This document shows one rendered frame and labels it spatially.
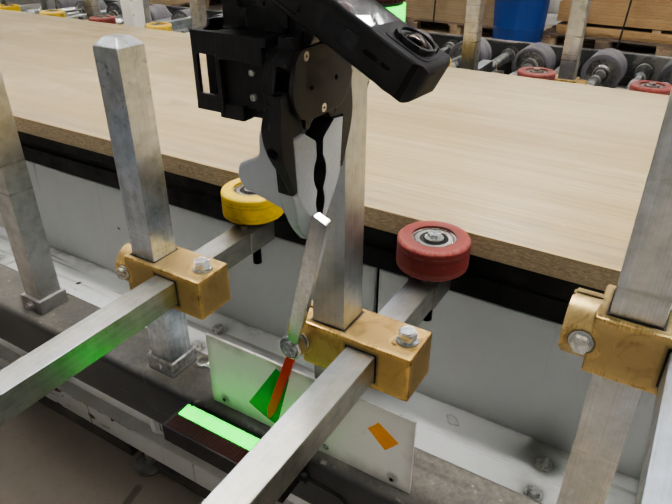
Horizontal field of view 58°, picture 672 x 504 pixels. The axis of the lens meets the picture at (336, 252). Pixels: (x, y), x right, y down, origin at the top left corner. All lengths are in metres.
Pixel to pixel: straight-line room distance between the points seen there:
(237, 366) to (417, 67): 0.44
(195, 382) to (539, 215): 0.47
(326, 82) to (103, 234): 0.83
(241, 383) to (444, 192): 0.34
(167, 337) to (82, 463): 0.99
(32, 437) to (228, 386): 1.17
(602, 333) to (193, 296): 0.42
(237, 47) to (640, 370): 0.35
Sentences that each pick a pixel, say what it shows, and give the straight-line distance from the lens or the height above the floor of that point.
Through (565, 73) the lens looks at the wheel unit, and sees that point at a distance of 1.55.
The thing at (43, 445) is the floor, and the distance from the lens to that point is 1.81.
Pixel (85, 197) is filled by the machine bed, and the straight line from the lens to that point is 1.18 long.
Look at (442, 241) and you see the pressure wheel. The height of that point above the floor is 0.90.
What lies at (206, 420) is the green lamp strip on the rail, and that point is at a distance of 0.74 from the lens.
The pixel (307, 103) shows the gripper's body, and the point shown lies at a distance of 0.39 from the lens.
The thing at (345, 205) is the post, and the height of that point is 1.00.
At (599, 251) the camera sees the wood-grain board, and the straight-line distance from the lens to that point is 0.70.
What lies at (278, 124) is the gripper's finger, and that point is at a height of 1.10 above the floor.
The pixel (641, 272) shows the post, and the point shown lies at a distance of 0.45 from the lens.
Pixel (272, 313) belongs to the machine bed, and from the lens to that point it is 0.96.
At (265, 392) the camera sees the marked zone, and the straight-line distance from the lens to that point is 0.69.
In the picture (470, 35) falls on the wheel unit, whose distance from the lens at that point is 1.59.
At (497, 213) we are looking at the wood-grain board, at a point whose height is 0.90.
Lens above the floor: 1.22
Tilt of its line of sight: 30 degrees down
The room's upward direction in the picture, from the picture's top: straight up
